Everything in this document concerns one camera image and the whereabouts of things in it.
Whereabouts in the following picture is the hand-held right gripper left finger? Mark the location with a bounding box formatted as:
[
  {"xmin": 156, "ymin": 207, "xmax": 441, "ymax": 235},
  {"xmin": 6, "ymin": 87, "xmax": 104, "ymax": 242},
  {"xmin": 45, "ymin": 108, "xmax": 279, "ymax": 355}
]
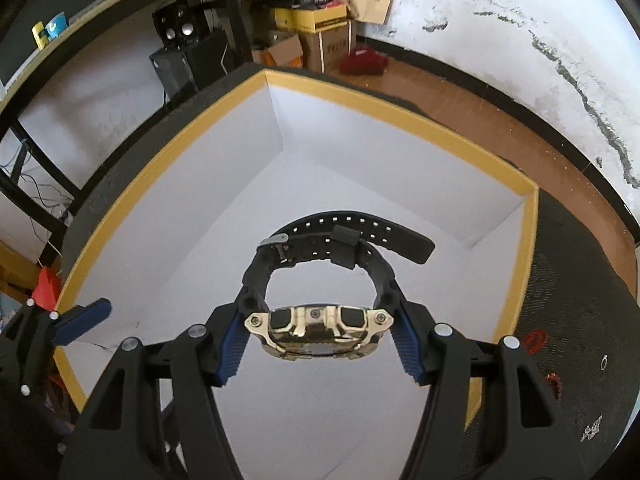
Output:
[{"xmin": 59, "ymin": 295, "xmax": 253, "ymax": 480}]

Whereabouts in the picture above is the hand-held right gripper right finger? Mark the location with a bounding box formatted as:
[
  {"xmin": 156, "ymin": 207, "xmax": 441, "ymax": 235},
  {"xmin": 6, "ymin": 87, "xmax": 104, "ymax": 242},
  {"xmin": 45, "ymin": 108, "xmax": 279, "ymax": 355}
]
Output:
[{"xmin": 387, "ymin": 300, "xmax": 588, "ymax": 480}]

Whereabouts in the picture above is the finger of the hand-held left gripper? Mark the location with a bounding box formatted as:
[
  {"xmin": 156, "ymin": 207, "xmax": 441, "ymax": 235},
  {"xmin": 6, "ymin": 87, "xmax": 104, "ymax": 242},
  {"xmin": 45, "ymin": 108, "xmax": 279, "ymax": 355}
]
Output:
[{"xmin": 25, "ymin": 297, "xmax": 113, "ymax": 348}]

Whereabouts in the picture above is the black and gold wristwatch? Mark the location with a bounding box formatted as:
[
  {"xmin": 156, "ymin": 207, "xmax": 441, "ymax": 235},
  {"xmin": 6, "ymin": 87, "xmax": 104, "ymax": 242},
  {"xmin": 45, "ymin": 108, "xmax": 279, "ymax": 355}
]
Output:
[{"xmin": 241, "ymin": 210, "xmax": 436, "ymax": 362}]

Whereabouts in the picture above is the yellow box with white interior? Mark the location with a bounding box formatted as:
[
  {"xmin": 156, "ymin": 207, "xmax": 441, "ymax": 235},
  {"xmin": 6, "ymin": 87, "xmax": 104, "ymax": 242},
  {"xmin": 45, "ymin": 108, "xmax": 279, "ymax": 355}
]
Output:
[{"xmin": 52, "ymin": 67, "xmax": 541, "ymax": 480}]

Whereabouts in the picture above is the silver jewelry piece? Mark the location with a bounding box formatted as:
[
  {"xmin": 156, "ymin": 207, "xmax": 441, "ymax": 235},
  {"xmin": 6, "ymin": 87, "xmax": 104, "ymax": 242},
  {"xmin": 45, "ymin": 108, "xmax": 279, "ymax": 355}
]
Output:
[{"xmin": 580, "ymin": 415, "xmax": 603, "ymax": 443}]

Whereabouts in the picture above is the red plastic object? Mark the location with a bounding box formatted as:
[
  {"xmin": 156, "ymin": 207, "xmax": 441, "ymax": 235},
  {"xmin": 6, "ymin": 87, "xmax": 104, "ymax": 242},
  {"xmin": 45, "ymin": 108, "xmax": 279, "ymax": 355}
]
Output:
[{"xmin": 32, "ymin": 266, "xmax": 63, "ymax": 311}]

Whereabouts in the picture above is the dark patterned table cloth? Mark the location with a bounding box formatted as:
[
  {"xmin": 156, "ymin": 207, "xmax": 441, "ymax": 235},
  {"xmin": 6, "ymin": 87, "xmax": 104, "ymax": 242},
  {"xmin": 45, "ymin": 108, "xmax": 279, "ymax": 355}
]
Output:
[{"xmin": 60, "ymin": 62, "xmax": 640, "ymax": 480}]

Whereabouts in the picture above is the black subwoofer box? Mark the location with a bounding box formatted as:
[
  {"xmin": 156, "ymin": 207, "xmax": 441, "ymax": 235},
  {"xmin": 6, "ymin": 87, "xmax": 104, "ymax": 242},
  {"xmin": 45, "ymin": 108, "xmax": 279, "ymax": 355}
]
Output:
[{"xmin": 149, "ymin": 30, "xmax": 236, "ymax": 101}]

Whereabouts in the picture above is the red cloth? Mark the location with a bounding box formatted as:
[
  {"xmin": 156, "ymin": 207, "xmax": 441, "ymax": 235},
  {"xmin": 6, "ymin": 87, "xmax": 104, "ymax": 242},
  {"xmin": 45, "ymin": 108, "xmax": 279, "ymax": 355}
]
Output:
[{"xmin": 339, "ymin": 46, "xmax": 388, "ymax": 76}]

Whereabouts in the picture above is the small blue object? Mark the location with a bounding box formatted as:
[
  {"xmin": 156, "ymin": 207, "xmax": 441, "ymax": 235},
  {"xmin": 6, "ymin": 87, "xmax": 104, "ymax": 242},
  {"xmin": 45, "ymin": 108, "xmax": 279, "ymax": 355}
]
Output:
[{"xmin": 44, "ymin": 11, "xmax": 68, "ymax": 38}]

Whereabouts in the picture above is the open cardboard box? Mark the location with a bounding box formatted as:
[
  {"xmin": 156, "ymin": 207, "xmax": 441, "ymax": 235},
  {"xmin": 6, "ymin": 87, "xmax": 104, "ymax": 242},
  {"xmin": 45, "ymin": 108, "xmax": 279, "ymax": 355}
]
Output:
[{"xmin": 252, "ymin": 35, "xmax": 306, "ymax": 68}]

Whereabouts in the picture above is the brown cardboard box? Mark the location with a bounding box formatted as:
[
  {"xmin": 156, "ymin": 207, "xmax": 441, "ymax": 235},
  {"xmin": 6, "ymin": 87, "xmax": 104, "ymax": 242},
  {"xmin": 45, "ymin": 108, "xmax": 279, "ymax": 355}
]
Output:
[{"xmin": 300, "ymin": 25, "xmax": 357, "ymax": 75}]

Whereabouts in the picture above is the yellow cardboard box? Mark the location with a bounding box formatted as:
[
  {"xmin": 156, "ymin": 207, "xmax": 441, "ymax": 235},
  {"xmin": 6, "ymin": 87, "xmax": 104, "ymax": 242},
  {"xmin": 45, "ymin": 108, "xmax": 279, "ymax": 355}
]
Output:
[{"xmin": 291, "ymin": 5, "xmax": 351, "ymax": 33}]

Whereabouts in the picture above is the flat black box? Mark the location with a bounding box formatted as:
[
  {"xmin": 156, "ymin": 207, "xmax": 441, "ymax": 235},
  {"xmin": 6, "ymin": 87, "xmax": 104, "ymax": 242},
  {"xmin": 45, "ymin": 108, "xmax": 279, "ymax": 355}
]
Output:
[{"xmin": 252, "ymin": 0, "xmax": 346, "ymax": 11}]

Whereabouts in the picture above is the red string bracelet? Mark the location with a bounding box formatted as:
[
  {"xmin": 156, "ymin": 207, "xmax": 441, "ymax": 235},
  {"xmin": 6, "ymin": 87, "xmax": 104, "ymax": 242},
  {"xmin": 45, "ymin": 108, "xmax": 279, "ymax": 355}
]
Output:
[{"xmin": 520, "ymin": 330, "xmax": 547, "ymax": 356}]

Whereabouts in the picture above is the tangle of cables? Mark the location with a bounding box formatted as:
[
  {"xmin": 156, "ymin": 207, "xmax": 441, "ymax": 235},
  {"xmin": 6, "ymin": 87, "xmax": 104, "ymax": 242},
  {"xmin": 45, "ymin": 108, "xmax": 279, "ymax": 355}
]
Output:
[{"xmin": 0, "ymin": 140, "xmax": 76, "ymax": 271}]

